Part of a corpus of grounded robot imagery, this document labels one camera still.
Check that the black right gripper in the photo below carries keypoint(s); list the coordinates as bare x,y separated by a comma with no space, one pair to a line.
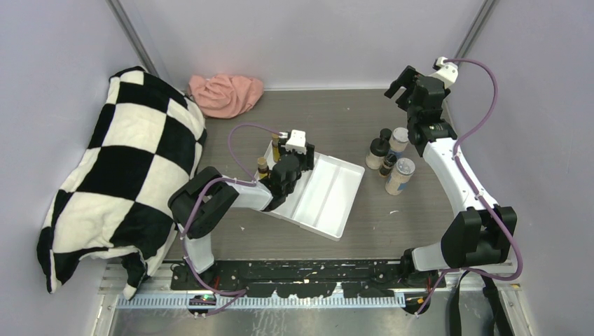
406,80

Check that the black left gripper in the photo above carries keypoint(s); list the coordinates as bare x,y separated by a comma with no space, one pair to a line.
307,159

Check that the yellow label bottle taped cap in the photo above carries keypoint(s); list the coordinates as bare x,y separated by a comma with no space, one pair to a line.
263,170

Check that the black lid handled spice jar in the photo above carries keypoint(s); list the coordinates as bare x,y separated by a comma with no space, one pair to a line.
378,149

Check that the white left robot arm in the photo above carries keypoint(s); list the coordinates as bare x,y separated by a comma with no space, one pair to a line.
199,205

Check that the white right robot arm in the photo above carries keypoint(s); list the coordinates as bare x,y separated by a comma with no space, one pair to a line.
481,229

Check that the white divided organizer tray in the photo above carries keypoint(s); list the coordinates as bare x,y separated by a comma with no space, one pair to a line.
323,197

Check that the silver lid peppercorn jar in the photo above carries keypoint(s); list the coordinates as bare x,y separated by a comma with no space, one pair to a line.
398,141

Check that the small taped black cap bottle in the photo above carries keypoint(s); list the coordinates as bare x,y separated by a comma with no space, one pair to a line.
387,164

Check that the silver lid blue label jar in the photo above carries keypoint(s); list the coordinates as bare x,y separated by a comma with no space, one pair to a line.
398,179

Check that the pink crumpled cloth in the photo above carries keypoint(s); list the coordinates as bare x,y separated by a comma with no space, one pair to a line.
225,96

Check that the black white checkered blanket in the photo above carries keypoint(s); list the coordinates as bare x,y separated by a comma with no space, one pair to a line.
146,144

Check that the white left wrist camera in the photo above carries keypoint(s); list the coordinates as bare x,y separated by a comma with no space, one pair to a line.
293,141

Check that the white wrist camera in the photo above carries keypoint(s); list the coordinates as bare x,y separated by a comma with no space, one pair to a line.
293,141
446,71

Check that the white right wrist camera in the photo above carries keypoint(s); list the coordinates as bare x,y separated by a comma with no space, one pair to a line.
446,71

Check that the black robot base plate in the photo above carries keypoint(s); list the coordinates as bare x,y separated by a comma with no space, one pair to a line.
355,278

